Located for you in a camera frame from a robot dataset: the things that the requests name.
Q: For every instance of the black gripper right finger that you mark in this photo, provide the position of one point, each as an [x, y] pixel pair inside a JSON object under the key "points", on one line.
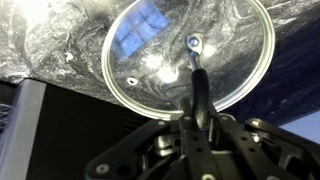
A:
{"points": [[253, 150]]}

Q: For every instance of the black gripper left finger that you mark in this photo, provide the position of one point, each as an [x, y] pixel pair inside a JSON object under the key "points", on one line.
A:
{"points": [[196, 156]]}

